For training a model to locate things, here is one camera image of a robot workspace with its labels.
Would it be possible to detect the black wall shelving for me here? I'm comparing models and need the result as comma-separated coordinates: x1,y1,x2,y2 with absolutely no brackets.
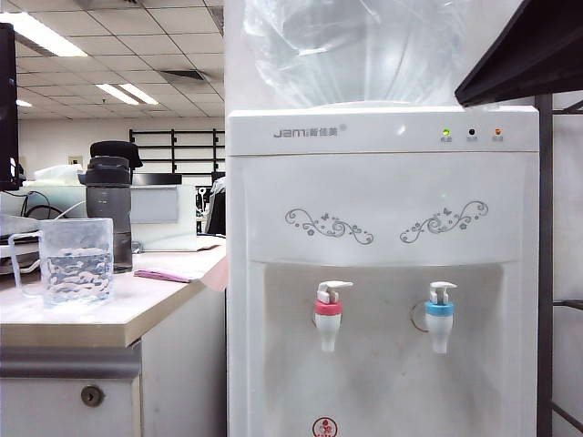
128,127,227,175

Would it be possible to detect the white desk drawer cabinet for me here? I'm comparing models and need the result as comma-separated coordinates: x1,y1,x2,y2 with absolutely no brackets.
0,286,228,437

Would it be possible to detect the grey laptop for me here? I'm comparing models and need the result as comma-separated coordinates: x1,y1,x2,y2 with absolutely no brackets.
0,213,46,240

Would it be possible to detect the red hot water tap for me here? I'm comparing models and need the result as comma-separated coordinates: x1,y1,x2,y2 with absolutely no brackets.
313,280,354,354

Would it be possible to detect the black metal rack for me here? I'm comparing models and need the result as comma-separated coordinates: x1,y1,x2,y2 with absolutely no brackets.
535,93,583,437

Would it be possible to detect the white desk partition box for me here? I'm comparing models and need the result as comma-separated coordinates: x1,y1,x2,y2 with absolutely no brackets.
130,183,199,253

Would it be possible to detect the white laptop stand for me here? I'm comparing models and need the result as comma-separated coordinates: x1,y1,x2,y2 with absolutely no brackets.
0,240,43,276

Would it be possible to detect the black computer monitor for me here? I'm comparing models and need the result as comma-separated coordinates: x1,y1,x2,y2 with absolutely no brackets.
0,23,20,192

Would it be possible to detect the white tissue box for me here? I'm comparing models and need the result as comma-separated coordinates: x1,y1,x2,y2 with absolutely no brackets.
33,164,87,188

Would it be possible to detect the black desk cable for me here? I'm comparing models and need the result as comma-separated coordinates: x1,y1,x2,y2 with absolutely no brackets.
21,190,77,220

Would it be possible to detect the black flat screen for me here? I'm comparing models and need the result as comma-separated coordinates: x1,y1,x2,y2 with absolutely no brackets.
131,172,183,187

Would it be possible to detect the clear plastic mug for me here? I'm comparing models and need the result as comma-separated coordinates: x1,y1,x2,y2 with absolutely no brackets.
7,217,115,309

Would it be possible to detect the dark grey sports bottle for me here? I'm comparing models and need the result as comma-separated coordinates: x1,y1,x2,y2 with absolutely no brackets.
77,156,134,274

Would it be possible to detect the pink paper sheet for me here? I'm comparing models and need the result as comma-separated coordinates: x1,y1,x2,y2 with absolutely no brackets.
134,268,205,285

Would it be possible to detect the plastic-wrapped water jug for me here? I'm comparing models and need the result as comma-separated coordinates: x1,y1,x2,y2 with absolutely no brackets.
243,0,470,110

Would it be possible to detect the ceiling air vent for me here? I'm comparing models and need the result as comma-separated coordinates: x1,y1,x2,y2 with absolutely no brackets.
159,68,212,85

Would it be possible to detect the white desk cable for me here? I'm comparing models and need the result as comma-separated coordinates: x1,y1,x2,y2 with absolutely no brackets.
49,199,87,220

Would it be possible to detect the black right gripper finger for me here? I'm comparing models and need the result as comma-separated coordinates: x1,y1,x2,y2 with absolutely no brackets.
455,0,583,108

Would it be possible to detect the blue cold water tap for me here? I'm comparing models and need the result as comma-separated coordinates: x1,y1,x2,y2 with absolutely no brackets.
424,280,458,355

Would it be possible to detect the long ceiling light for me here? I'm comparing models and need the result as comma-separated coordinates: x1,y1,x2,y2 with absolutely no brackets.
0,12,88,58

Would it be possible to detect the white water dispenser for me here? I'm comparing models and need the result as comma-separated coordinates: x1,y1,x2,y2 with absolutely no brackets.
226,105,541,437

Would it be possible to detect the black chair headrest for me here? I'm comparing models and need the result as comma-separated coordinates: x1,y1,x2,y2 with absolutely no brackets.
89,140,144,170

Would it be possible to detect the office chair with jacket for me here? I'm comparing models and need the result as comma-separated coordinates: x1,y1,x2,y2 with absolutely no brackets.
207,171,228,237

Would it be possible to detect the double tube ceiling light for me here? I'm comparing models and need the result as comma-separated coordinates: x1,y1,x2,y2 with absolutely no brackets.
95,83,159,107

